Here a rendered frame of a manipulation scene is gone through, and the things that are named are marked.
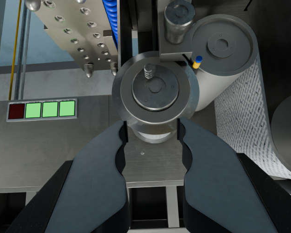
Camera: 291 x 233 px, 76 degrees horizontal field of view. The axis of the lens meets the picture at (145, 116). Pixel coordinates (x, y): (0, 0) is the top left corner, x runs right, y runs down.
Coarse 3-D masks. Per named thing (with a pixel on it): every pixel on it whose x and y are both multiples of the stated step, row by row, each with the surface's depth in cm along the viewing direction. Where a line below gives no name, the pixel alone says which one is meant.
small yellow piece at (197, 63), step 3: (183, 54) 29; (186, 57) 28; (198, 57) 25; (201, 57) 25; (189, 60) 28; (195, 60) 26; (198, 60) 25; (201, 60) 25; (192, 63) 28; (195, 63) 26; (198, 63) 26; (195, 66) 27; (198, 66) 27
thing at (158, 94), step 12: (156, 72) 30; (168, 72) 30; (132, 84) 30; (144, 84) 30; (156, 84) 29; (168, 84) 29; (144, 96) 29; (156, 96) 30; (168, 96) 29; (144, 108) 30; (156, 108) 29
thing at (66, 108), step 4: (60, 104) 65; (64, 104) 65; (68, 104) 65; (72, 104) 65; (60, 108) 65; (64, 108) 65; (68, 108) 65; (72, 108) 65; (60, 112) 65; (64, 112) 65; (68, 112) 64; (72, 112) 64
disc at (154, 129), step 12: (132, 60) 33; (120, 72) 32; (192, 72) 32; (120, 84) 32; (192, 84) 31; (120, 96) 31; (192, 96) 31; (120, 108) 31; (192, 108) 30; (132, 120) 31; (144, 132) 30; (156, 132) 30; (168, 132) 30
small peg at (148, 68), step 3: (144, 66) 27; (147, 66) 27; (150, 66) 27; (144, 69) 27; (147, 69) 27; (150, 69) 27; (144, 72) 28; (147, 72) 27; (150, 72) 27; (147, 75) 28; (150, 75) 28; (147, 78) 29; (150, 78) 29
